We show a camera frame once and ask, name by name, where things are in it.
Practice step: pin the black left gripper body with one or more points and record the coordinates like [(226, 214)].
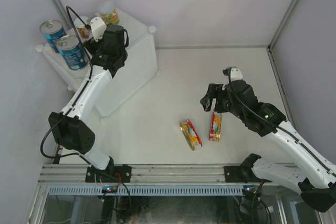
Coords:
[(124, 55)]

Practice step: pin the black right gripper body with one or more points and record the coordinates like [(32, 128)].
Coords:
[(237, 110)]

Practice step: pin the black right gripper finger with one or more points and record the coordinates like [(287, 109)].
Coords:
[(211, 94), (221, 105)]

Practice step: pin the pink portrait labelled can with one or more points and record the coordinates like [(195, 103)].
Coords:
[(81, 28)]

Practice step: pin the red sardine tin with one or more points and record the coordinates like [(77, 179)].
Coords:
[(215, 127), (191, 135)]

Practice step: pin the dark blue tall can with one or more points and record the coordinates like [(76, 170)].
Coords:
[(72, 52)]

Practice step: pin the green can with plastic lid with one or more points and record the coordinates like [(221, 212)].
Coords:
[(108, 13)]

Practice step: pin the light blue labelled can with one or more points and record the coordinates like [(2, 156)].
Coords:
[(52, 30)]

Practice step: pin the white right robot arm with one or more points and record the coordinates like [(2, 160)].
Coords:
[(314, 178)]

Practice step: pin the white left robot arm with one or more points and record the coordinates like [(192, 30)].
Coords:
[(69, 127)]

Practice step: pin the white plastic cube cabinet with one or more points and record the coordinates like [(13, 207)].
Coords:
[(140, 66)]

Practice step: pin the right controller circuit board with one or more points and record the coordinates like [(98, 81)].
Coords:
[(249, 189)]

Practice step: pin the controller circuit board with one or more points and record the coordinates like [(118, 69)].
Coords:
[(110, 189), (249, 189)]

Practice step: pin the left controller circuit board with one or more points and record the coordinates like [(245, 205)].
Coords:
[(110, 189)]

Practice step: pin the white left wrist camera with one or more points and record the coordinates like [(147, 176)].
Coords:
[(98, 27)]

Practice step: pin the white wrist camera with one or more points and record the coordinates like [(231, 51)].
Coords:
[(98, 27), (232, 74)]

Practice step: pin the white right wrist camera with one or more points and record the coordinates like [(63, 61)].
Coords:
[(232, 74)]

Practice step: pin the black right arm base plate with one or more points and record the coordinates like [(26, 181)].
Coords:
[(237, 174)]

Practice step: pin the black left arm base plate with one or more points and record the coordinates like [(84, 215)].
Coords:
[(117, 174)]

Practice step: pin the aluminium frame rail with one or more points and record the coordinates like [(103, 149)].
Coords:
[(140, 174)]

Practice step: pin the slotted grey cable duct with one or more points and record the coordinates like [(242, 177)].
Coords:
[(150, 190)]

